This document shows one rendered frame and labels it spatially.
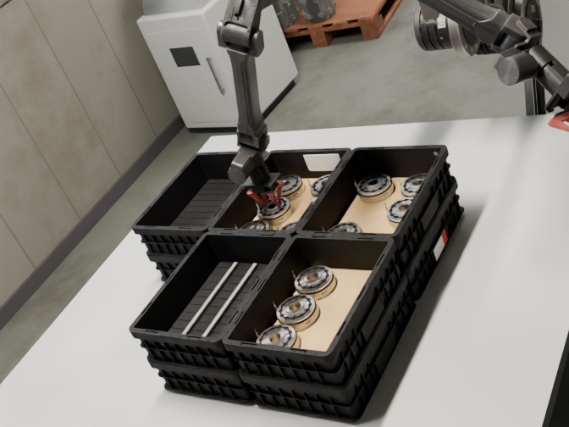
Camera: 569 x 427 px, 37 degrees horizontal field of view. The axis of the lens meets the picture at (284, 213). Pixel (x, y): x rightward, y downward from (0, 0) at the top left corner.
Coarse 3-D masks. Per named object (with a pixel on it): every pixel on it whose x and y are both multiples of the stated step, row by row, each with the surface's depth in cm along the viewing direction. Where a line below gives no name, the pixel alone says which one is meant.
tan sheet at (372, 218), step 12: (396, 180) 246; (396, 192) 241; (360, 204) 243; (372, 204) 241; (348, 216) 240; (360, 216) 238; (372, 216) 236; (384, 216) 234; (372, 228) 231; (384, 228) 229
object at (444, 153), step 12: (348, 156) 247; (444, 156) 231; (432, 168) 226; (336, 180) 239; (432, 180) 224; (324, 192) 235; (420, 192) 219; (420, 204) 218; (408, 216) 213; (300, 228) 225; (396, 228) 210; (396, 240) 209
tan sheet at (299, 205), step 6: (306, 180) 264; (312, 180) 262; (306, 186) 261; (306, 192) 258; (300, 198) 256; (306, 198) 255; (294, 204) 255; (300, 204) 254; (306, 204) 253; (294, 210) 252; (300, 210) 251; (294, 216) 250; (300, 216) 249; (288, 222) 248; (276, 228) 248
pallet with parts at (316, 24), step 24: (288, 0) 560; (312, 0) 546; (336, 0) 577; (360, 0) 562; (384, 0) 550; (288, 24) 567; (312, 24) 557; (336, 24) 545; (360, 24) 538; (384, 24) 549
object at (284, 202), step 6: (276, 198) 255; (282, 198) 254; (282, 204) 251; (288, 204) 250; (258, 210) 253; (264, 210) 252; (276, 210) 250; (282, 210) 248; (258, 216) 251; (264, 216) 249; (270, 216) 248; (276, 216) 248
